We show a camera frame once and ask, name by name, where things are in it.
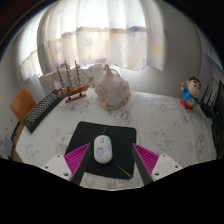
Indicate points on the white cartoon-print tablecloth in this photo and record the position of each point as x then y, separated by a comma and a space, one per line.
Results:
160, 126

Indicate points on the black mouse pad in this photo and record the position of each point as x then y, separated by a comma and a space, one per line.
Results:
121, 143

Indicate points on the large white conch shell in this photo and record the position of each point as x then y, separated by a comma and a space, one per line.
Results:
113, 90

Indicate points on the black computer monitor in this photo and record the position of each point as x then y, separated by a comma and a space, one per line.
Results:
220, 113

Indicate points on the black keyboard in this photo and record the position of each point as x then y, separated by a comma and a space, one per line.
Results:
41, 111

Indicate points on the orange wooden chair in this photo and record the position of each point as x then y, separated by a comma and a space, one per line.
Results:
22, 105

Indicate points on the white cartoon-print computer mouse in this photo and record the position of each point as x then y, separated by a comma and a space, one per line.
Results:
102, 149

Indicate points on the white star-print curtain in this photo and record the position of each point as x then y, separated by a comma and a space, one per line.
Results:
100, 33

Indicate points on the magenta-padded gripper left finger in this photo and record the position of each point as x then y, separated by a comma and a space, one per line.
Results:
76, 157

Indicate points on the cartoon boy figurine clock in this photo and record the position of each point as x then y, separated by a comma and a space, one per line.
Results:
190, 95

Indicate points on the white chair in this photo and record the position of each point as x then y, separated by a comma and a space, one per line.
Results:
48, 81

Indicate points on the wooden model sailing ship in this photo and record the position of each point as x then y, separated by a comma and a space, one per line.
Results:
73, 90

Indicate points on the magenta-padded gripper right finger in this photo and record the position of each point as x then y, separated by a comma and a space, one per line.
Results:
146, 158

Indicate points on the black router with antennas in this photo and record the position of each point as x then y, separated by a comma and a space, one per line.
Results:
208, 106

